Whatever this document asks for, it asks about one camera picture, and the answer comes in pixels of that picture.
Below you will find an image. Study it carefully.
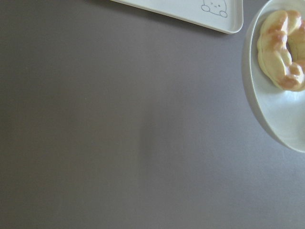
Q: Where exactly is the white bowl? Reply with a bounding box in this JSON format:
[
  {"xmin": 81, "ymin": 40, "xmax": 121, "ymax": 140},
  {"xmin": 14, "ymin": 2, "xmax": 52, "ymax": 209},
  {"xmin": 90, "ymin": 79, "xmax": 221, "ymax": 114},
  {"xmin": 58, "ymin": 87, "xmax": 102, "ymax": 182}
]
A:
[{"xmin": 242, "ymin": 0, "xmax": 305, "ymax": 153}]

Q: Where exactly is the braided glazed donut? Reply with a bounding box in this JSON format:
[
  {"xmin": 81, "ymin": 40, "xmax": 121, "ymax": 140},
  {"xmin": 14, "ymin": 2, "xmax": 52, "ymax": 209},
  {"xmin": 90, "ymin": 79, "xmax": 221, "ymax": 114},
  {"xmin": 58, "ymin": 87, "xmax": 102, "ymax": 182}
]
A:
[{"xmin": 257, "ymin": 10, "xmax": 305, "ymax": 92}]

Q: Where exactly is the cream serving tray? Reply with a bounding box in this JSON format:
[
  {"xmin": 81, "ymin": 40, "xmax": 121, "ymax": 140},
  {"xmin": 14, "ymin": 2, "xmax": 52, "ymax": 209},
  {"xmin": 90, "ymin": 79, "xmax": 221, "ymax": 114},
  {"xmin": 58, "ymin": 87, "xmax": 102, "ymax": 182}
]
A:
[{"xmin": 116, "ymin": 0, "xmax": 244, "ymax": 34}]

